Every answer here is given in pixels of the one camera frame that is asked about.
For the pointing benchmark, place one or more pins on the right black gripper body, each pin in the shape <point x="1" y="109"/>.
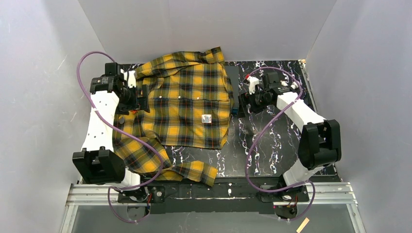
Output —
<point x="242" y="104"/>

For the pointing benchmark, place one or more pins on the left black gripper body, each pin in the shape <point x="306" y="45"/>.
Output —
<point x="141" y="99"/>

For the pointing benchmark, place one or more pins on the yellow plaid flannel shirt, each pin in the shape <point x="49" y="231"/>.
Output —
<point x="190" y="97"/>

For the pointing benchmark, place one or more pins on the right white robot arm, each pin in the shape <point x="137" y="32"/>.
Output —
<point x="320" y="140"/>

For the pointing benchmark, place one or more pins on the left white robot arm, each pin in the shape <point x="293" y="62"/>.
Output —
<point x="114" y="95"/>

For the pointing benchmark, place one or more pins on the tan tape strip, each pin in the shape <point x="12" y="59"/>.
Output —
<point x="302" y="225"/>

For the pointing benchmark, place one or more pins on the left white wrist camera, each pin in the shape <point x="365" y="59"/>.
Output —
<point x="130" y="77"/>

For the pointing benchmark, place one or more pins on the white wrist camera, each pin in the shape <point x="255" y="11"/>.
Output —
<point x="252" y="82"/>
<point x="130" y="77"/>

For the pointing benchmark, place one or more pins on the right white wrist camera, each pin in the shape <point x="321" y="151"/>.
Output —
<point x="252" y="82"/>

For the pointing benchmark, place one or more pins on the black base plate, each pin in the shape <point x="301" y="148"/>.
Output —
<point x="225" y="196"/>

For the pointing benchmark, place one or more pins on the aluminium frame rail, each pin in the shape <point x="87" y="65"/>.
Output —
<point x="324" y="193"/>

